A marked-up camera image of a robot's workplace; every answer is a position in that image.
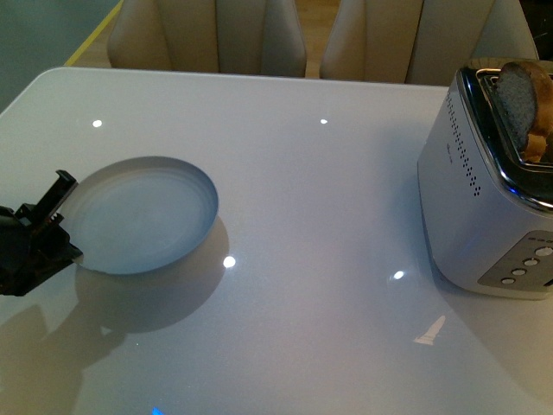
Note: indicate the white chrome toaster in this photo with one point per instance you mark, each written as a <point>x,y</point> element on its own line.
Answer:
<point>487,213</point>

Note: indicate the beige chair right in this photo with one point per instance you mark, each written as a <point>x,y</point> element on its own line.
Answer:
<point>422,42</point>

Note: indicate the grey round plate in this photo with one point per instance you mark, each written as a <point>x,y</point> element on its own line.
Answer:
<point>140,214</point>

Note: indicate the beige chair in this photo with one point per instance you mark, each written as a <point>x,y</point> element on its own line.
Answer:
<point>235,37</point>
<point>422,42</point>

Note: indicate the beige chair left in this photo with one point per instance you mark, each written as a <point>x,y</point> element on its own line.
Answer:
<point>235,37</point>

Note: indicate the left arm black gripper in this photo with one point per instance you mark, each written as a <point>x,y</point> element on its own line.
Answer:
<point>32,253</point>

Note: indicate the slice of bread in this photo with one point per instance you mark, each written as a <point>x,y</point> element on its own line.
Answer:
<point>524,89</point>

